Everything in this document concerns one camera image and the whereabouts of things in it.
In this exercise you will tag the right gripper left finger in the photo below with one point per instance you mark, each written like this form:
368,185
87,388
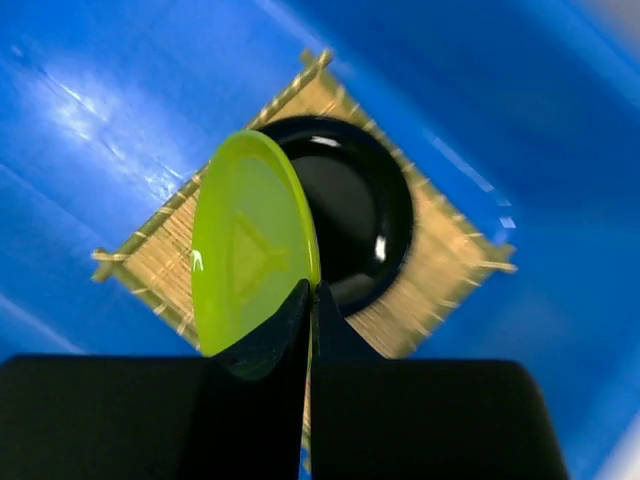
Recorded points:
236,415

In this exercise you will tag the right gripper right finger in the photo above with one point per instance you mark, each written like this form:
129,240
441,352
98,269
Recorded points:
379,418

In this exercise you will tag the lime green plate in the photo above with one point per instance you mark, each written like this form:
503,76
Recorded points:
254,260

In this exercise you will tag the square bamboo mat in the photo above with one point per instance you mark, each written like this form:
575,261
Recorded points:
448,258

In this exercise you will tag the black round plate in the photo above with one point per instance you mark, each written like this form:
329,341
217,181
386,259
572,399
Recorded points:
360,204

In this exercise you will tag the blue plastic bin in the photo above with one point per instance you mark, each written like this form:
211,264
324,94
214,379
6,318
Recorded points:
524,113

